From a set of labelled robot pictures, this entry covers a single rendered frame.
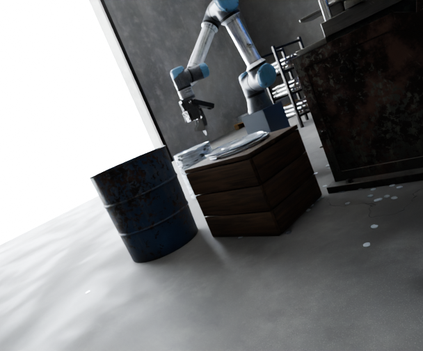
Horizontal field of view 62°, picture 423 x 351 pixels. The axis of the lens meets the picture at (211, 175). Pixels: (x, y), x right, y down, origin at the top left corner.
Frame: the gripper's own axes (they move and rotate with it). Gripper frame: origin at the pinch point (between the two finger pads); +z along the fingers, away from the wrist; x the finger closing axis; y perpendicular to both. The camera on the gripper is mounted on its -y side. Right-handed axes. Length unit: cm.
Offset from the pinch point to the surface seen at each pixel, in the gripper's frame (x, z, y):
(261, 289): 76, 46, 38
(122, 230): -8, 27, 59
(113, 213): -7, 17, 59
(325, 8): 55, -29, -46
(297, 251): 69, 46, 18
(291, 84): -157, -3, -192
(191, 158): -68, 15, -12
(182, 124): -484, -12, -180
